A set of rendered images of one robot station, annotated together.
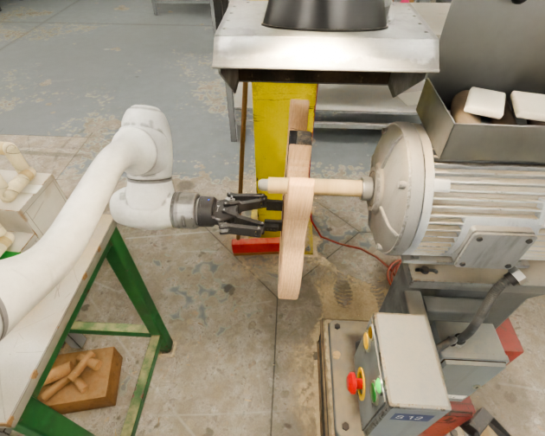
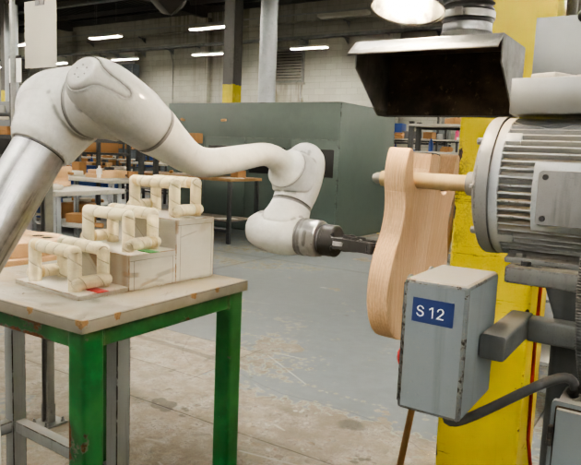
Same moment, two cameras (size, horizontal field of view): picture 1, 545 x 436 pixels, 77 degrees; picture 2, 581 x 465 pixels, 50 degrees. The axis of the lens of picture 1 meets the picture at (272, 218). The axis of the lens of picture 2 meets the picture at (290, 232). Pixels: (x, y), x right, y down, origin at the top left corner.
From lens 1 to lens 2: 95 cm
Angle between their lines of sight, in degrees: 46
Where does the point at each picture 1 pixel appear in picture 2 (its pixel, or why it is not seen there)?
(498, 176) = (572, 133)
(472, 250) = (544, 195)
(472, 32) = (560, 48)
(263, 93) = (465, 245)
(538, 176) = not seen: outside the picture
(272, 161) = not seen: hidden behind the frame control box
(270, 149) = not seen: hidden behind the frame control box
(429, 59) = (492, 41)
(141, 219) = (267, 229)
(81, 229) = (225, 156)
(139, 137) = (294, 154)
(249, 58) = (372, 48)
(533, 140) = not seen: outside the picture
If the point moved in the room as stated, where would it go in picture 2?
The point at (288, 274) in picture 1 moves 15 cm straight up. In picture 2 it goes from (378, 262) to (383, 185)
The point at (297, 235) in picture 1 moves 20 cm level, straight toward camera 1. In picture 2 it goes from (395, 220) to (342, 227)
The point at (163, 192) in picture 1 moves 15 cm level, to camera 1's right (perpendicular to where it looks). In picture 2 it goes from (297, 210) to (354, 216)
